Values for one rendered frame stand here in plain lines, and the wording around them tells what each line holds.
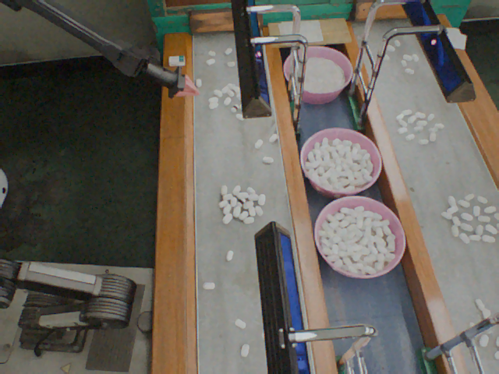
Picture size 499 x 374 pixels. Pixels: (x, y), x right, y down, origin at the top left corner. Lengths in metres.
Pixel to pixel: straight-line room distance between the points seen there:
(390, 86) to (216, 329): 1.11
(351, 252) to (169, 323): 0.56
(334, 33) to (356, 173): 0.69
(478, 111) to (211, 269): 1.10
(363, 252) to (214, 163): 0.57
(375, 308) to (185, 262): 0.57
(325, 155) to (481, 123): 0.57
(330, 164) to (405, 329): 0.56
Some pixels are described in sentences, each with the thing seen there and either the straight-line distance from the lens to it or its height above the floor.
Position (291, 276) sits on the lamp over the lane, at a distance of 0.86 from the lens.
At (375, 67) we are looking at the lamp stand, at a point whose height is 0.99.
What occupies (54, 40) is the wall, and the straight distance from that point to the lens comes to 2.98.
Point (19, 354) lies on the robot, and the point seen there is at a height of 0.47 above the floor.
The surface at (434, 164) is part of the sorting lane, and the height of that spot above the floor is 0.74.
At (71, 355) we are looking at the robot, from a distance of 1.55.
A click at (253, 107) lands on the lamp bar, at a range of 1.09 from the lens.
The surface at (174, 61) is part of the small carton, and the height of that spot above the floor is 0.78.
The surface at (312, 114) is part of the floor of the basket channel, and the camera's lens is 1.64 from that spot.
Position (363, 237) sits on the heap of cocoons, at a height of 0.74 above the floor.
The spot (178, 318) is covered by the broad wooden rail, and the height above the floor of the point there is 0.77.
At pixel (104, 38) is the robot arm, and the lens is 1.37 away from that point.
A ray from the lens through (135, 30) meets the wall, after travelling 2.85.
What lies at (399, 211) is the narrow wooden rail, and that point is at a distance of 1.34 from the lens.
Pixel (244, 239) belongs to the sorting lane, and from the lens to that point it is 1.25.
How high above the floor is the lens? 1.87
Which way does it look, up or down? 58 degrees down
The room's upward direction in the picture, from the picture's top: 3 degrees counter-clockwise
